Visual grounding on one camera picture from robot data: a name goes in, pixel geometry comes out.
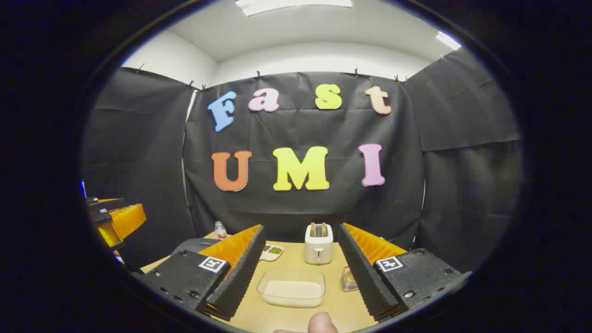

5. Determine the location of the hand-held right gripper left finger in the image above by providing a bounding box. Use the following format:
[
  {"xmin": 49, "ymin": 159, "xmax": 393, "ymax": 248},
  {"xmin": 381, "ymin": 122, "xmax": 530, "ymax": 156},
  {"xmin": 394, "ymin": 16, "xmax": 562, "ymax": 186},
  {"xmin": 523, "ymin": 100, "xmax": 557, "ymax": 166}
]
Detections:
[{"xmin": 139, "ymin": 224, "xmax": 267, "ymax": 321}]

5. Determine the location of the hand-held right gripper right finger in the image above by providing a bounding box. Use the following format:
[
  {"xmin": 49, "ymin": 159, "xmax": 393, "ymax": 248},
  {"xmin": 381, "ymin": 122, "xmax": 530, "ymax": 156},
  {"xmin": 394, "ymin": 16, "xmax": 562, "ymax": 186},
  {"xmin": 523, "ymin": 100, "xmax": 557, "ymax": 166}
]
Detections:
[{"xmin": 339, "ymin": 223, "xmax": 472, "ymax": 322}]

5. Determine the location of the clear container of rice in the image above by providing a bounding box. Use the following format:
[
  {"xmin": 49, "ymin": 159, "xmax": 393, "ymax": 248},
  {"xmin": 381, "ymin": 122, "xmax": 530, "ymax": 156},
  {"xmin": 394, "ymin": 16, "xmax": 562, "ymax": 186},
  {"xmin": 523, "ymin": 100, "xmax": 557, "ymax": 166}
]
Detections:
[{"xmin": 257, "ymin": 270, "xmax": 326, "ymax": 308}]

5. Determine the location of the dark grey rice cooker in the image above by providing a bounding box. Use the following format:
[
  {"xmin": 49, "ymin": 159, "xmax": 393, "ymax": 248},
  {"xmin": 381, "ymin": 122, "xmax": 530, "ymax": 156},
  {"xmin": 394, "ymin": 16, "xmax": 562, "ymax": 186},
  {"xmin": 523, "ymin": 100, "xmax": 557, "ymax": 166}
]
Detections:
[{"xmin": 171, "ymin": 238, "xmax": 220, "ymax": 257}]

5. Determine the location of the white divided grain dish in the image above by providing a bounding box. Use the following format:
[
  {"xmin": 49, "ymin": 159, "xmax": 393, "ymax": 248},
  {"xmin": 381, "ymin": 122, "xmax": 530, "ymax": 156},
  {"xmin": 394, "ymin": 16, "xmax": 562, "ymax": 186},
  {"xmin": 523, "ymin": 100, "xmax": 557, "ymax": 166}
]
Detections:
[{"xmin": 259, "ymin": 244, "xmax": 284, "ymax": 262}]

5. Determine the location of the white toaster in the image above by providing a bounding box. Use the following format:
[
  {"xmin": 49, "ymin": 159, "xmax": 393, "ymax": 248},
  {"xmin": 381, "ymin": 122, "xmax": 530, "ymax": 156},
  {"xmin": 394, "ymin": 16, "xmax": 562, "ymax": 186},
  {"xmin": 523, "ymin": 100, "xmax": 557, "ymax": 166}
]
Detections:
[{"xmin": 304, "ymin": 223, "xmax": 333, "ymax": 265}]

